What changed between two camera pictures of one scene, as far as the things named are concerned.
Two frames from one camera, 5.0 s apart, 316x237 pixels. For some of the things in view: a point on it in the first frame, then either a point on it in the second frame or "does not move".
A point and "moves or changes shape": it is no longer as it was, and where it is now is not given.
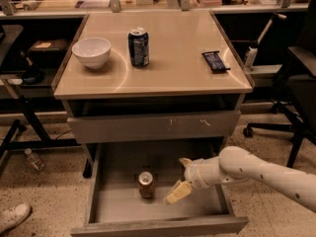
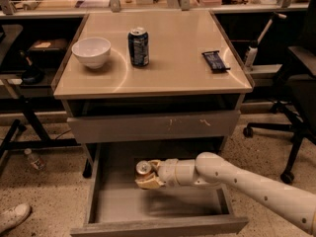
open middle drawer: x=131 y=182 does not move
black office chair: x=297 y=104 does not move
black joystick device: x=32 y=74 does not move
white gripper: x=195 y=174 → x=168 y=173
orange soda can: x=146 y=184 moves or changes shape
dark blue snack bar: x=215 y=61 does not move
